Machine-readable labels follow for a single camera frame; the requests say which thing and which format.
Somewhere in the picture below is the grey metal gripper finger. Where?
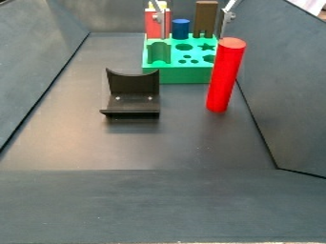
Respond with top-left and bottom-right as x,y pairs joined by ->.
150,0 -> 166,39
220,0 -> 238,38

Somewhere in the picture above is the red cylinder peg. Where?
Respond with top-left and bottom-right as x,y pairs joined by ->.
206,37 -> 248,112

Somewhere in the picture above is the green shape sorter board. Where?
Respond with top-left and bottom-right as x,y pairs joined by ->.
142,34 -> 218,84

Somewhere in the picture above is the red rectangular block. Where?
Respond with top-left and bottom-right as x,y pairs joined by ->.
146,9 -> 172,39

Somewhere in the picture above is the yellow rectangular block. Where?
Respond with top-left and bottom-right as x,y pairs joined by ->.
149,1 -> 169,10

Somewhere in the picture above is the blue cylinder peg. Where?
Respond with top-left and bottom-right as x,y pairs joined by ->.
173,19 -> 190,40

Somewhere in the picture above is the brown two-legged block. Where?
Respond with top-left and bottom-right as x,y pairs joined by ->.
193,0 -> 218,38

